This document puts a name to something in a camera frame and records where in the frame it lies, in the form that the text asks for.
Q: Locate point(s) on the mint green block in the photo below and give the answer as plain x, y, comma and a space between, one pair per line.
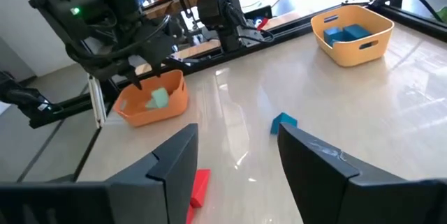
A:
161, 97

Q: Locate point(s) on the orange plastic bin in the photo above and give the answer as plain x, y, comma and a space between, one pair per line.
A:
164, 116

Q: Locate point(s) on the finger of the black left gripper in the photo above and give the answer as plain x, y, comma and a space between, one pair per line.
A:
157, 68
135, 78

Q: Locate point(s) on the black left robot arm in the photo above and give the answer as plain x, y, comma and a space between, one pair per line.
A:
104, 4

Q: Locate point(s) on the yellow plastic bin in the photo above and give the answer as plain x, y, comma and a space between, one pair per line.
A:
349, 54

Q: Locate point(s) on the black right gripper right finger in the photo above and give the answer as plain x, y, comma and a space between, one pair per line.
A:
328, 189

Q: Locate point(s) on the black aluminium table frame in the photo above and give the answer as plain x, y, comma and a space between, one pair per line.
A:
412, 14

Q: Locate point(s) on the red wooden block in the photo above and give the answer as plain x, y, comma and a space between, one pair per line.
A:
200, 187

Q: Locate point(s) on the silver metal bracket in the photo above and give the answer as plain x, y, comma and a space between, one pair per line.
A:
97, 102

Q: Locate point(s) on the blue wooden block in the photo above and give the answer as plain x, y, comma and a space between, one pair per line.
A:
356, 31
331, 35
281, 121

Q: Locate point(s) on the black side stand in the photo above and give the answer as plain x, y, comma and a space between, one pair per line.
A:
21, 98

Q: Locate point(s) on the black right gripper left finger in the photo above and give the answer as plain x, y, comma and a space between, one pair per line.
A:
164, 185

